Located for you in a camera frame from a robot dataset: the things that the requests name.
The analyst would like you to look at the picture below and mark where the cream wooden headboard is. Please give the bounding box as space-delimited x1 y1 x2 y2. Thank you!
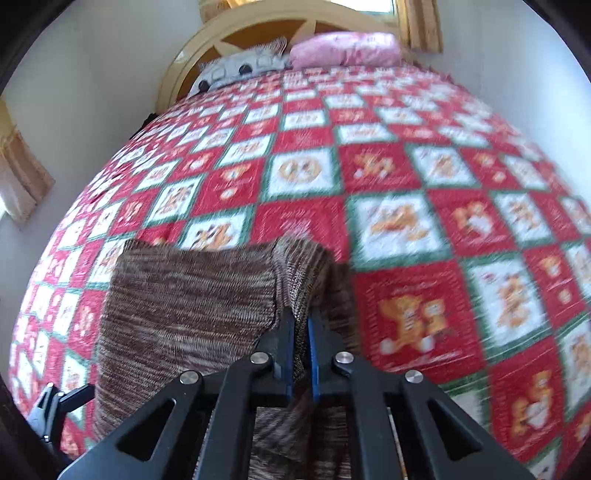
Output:
156 0 407 114

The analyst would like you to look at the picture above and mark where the red checked printed blanket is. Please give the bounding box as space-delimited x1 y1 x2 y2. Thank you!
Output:
7 65 591 480

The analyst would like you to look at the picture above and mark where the pink pillow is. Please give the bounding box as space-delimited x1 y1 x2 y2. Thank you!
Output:
288 31 405 71

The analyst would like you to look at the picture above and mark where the beige wall curtain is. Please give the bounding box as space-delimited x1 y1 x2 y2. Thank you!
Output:
0 98 57 228

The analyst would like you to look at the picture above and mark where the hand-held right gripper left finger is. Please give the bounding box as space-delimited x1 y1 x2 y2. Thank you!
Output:
58 307 297 480

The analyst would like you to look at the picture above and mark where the grey patterned pillow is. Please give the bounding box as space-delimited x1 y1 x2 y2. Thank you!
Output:
188 39 293 96

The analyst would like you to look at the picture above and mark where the dark cloth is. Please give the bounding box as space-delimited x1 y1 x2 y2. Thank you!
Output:
130 111 160 138

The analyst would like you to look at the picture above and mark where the brown knitted sweater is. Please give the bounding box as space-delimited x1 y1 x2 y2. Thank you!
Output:
92 236 366 480

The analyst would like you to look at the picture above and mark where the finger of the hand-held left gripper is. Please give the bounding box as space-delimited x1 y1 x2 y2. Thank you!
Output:
28 383 96 451

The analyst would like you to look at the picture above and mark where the yellow window curtain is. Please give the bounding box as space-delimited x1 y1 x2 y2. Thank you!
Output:
396 0 445 53

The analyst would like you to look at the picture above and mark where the window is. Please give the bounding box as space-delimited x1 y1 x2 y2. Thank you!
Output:
355 0 399 14

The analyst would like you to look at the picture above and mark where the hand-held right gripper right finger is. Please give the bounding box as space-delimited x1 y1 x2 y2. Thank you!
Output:
307 316 537 480

